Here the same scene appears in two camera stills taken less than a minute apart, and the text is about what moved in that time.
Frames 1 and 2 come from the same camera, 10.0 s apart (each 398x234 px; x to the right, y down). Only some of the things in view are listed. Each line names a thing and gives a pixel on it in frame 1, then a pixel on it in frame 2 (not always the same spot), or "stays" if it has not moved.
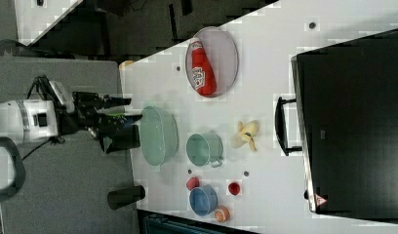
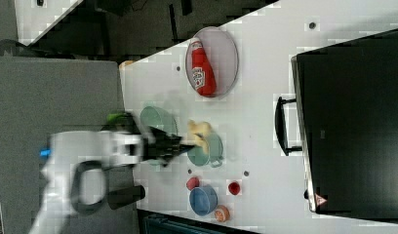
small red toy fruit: x=234 y=188 stays
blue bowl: x=203 y=200 stays
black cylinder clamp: x=120 y=197 stays
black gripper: x=86 y=115 -> x=160 y=144
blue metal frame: x=166 y=224 stays
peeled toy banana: x=245 y=135 -> x=199 y=133
